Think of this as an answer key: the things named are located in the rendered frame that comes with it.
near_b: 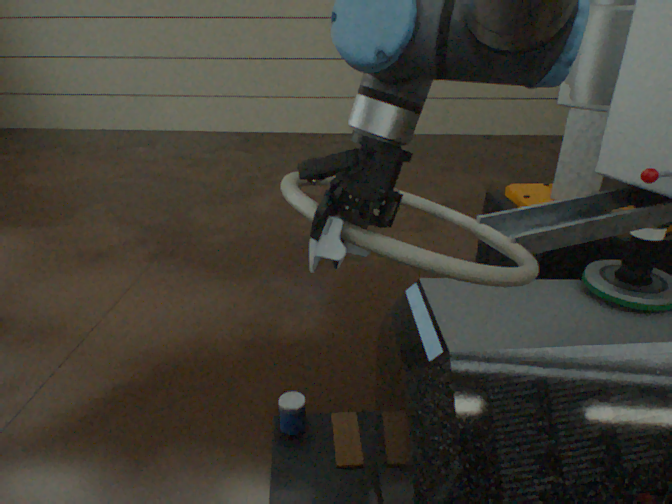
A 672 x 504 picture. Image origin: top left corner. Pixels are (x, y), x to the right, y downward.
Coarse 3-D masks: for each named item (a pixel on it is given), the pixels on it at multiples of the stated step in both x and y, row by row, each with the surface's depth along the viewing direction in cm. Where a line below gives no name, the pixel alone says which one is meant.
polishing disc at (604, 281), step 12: (600, 264) 128; (612, 264) 128; (588, 276) 122; (600, 276) 122; (612, 276) 122; (660, 276) 122; (600, 288) 118; (612, 288) 117; (624, 288) 117; (636, 288) 117; (648, 288) 117; (660, 288) 117; (636, 300) 113; (648, 300) 112; (660, 300) 112
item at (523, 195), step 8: (512, 184) 215; (520, 184) 215; (528, 184) 215; (536, 184) 215; (544, 184) 213; (552, 184) 215; (512, 192) 206; (520, 192) 205; (528, 192) 204; (536, 192) 204; (544, 192) 204; (512, 200) 205; (520, 200) 198; (528, 200) 195; (536, 200) 195; (544, 200) 195; (552, 200) 195; (624, 208) 187; (632, 208) 187
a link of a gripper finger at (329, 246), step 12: (336, 216) 67; (324, 228) 67; (336, 228) 67; (312, 240) 68; (324, 240) 68; (336, 240) 67; (312, 252) 68; (324, 252) 68; (336, 252) 67; (312, 264) 69
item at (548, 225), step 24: (600, 192) 112; (624, 192) 114; (480, 216) 102; (504, 216) 104; (528, 216) 107; (552, 216) 109; (576, 216) 111; (600, 216) 100; (624, 216) 101; (648, 216) 104; (528, 240) 94; (552, 240) 97; (576, 240) 99
